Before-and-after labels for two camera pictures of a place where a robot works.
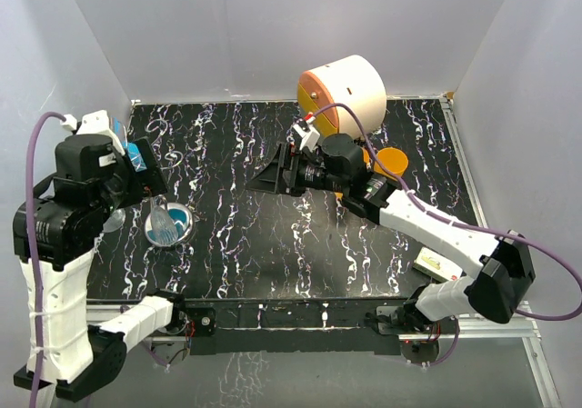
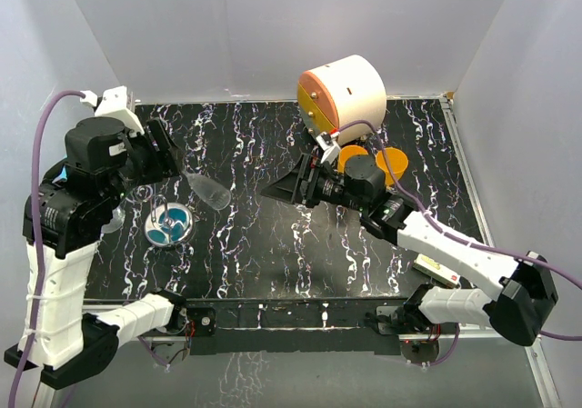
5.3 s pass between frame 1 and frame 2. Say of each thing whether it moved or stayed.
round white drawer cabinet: stayed
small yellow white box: stayed
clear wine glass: moved
